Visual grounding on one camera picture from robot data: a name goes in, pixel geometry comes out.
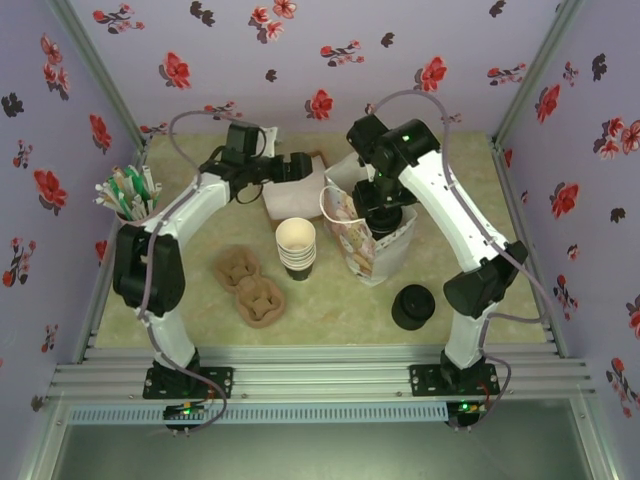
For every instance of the white patterned paper gift bag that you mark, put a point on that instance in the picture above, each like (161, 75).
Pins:
(360, 245)

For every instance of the green paper-wrapped straw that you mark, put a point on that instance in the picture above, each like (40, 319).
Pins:
(134, 185)
(122, 200)

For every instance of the brown pulp cup carrier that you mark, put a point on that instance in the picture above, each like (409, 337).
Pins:
(260, 305)

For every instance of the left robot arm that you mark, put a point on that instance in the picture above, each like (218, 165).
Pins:
(195, 205)

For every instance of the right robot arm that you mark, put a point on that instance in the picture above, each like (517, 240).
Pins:
(450, 210)

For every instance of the white paper napkin stack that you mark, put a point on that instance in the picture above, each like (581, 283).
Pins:
(295, 197)

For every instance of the brown cardboard tray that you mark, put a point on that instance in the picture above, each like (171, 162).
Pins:
(322, 161)

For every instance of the stack of dark paper cups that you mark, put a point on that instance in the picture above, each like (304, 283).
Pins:
(295, 237)

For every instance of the pink straw holder cup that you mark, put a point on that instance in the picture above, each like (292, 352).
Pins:
(131, 224)

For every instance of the right control board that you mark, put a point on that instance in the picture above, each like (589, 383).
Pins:
(467, 407)

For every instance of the control board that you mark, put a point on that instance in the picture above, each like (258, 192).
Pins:
(467, 407)
(185, 412)

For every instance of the left control board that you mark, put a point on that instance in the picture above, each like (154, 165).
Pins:
(185, 412)

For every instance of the right aluminium corner post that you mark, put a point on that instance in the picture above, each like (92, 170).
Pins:
(537, 65)

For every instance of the aluminium corner post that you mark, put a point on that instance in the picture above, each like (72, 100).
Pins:
(537, 65)
(95, 65)

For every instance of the left aluminium corner post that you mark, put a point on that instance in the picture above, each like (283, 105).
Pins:
(95, 65)

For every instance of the aluminium front frame rail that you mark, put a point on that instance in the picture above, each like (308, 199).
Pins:
(320, 380)

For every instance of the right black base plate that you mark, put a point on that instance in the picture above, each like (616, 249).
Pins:
(425, 380)

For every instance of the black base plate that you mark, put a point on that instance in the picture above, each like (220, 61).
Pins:
(425, 380)
(220, 382)

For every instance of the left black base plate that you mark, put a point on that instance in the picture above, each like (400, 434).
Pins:
(220, 382)

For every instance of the aluminium lower frame bar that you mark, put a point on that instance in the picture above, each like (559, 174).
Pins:
(597, 445)
(42, 440)

